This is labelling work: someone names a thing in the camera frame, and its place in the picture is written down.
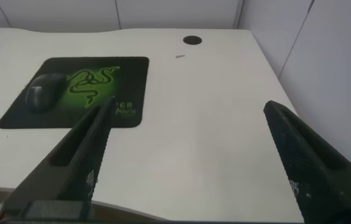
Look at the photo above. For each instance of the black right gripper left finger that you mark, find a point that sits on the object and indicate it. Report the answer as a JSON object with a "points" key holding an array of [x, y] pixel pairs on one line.
{"points": [[82, 161]]}

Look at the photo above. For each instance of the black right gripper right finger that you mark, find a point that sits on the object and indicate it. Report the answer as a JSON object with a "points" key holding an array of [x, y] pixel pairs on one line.
{"points": [[318, 174]]}

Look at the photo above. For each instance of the black computer mouse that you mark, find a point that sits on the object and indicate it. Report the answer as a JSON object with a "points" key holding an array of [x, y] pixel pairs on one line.
{"points": [[43, 93]]}

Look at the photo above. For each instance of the black green snake-logo mouse pad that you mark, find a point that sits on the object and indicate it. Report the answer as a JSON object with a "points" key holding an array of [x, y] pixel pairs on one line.
{"points": [[132, 81]]}

